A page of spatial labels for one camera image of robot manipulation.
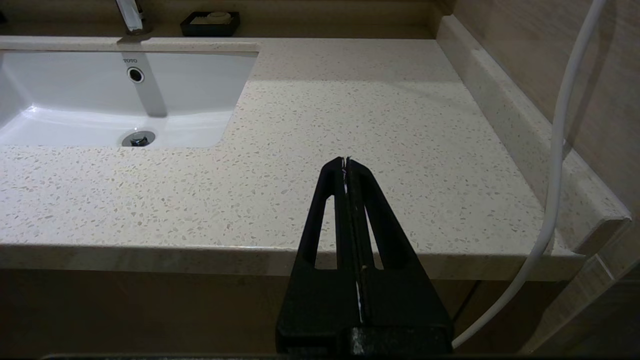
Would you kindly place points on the chrome faucet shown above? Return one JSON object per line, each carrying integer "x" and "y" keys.
{"x": 131, "y": 15}

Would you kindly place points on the beige soap bar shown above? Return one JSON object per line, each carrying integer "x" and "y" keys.
{"x": 214, "y": 18}

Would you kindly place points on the black soap dish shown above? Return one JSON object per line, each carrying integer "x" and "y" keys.
{"x": 209, "y": 30}

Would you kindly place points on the white ceramic sink basin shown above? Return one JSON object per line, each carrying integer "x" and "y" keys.
{"x": 75, "y": 100}

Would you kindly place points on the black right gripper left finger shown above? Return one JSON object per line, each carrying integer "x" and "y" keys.
{"x": 310, "y": 310}

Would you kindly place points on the chrome sink drain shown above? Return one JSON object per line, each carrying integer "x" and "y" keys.
{"x": 138, "y": 139}

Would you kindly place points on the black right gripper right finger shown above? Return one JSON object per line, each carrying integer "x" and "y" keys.
{"x": 400, "y": 310}

